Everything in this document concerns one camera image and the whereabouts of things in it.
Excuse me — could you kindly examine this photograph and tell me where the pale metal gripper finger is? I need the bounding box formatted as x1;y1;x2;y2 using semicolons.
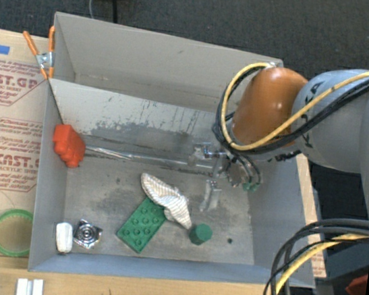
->
188;140;222;170
198;178;224;215

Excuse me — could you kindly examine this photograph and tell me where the dark green hexagonal block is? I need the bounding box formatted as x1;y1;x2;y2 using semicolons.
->
187;221;215;248

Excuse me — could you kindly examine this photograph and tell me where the white striped cloth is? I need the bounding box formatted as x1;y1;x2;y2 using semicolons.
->
134;171;200;231

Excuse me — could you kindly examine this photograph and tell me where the clear long plastic stick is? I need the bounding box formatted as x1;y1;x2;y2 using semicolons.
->
82;144;218;176

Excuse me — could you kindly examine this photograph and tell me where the grey metal bin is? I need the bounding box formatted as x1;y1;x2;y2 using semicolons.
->
18;11;349;295

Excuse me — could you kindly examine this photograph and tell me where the green studded flat block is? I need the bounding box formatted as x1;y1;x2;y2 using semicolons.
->
113;192;170;257

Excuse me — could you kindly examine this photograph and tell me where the clear glass star dish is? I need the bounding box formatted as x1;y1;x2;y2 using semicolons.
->
71;217;105;252

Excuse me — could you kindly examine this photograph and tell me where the orange toy block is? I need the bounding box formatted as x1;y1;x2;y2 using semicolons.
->
49;122;90;171

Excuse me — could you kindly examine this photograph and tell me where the white small cylinder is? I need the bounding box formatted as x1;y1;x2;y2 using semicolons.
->
52;220;77;255

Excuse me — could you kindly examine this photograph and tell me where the brown cardboard board, red print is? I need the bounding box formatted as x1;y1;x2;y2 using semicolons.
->
0;28;355;295

